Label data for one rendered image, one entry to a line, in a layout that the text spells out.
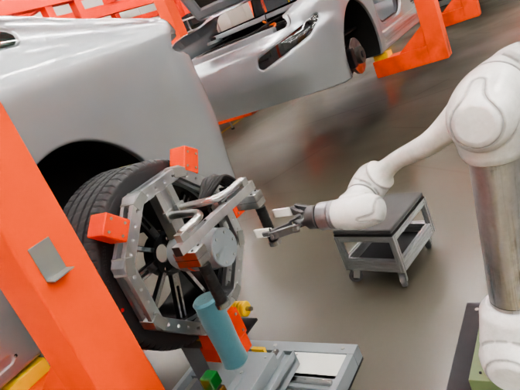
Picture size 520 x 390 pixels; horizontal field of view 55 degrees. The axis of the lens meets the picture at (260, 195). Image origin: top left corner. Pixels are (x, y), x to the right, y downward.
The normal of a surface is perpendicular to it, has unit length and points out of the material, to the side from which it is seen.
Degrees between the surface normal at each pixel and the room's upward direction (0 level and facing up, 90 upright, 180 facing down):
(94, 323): 90
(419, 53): 90
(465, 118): 84
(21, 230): 90
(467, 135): 81
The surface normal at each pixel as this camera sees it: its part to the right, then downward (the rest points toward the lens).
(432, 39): -0.47, 0.47
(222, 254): 0.80, -0.14
